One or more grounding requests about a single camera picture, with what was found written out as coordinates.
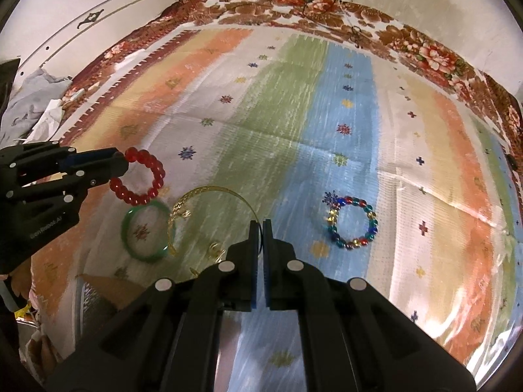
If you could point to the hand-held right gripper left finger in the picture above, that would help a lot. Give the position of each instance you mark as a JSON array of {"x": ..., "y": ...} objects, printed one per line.
[{"x": 255, "y": 253}]

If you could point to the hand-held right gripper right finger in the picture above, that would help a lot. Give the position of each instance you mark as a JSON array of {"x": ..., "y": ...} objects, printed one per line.
[{"x": 267, "y": 253}]

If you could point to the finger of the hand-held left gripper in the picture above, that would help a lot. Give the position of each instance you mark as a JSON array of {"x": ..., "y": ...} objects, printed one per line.
[
  {"x": 92, "y": 156},
  {"x": 102, "y": 171}
]

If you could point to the small gold earring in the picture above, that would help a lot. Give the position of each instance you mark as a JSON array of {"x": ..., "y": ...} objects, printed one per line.
[{"x": 215, "y": 250}]

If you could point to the green jade bangle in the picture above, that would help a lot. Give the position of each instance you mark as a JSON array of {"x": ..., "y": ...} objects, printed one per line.
[{"x": 127, "y": 228}]

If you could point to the grey cloth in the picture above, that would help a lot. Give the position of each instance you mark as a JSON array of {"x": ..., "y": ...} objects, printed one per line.
[{"x": 28, "y": 98}]

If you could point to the striped woven mat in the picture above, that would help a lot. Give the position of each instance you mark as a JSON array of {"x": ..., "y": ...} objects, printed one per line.
[{"x": 286, "y": 122}]

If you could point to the white wooden headboard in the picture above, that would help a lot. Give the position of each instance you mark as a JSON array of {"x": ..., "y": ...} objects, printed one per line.
[{"x": 81, "y": 12}]

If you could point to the floral brown blanket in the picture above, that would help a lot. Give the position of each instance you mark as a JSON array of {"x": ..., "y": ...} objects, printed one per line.
[{"x": 327, "y": 8}]

